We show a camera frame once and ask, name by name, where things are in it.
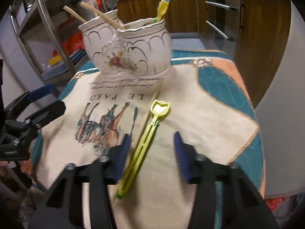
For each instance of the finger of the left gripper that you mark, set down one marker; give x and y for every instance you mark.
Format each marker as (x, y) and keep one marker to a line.
(41, 92)

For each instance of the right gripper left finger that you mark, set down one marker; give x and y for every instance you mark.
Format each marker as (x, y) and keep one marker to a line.
(62, 207)

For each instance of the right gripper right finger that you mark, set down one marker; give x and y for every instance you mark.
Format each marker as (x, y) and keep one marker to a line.
(242, 204)

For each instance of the yellow plastic tulip spoon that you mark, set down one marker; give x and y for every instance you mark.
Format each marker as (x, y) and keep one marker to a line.
(161, 10)

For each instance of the wooden kitchen cabinets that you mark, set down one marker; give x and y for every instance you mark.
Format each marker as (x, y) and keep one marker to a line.
(253, 33)

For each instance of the person's left hand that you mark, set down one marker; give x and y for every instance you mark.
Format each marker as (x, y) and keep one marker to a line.
(14, 170)

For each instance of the red plastic bag lower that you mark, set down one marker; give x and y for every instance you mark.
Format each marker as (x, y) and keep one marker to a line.
(73, 43)

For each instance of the stainless steel shelf rack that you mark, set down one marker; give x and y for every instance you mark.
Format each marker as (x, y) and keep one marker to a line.
(31, 35)

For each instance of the white double ceramic utensil jar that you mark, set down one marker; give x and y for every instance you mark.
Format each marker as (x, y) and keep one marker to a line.
(142, 47)

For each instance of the printed beige teal tablecloth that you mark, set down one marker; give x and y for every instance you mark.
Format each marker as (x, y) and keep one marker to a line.
(209, 106)

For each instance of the built-in oven with handles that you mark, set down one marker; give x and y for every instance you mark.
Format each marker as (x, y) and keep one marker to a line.
(218, 24)

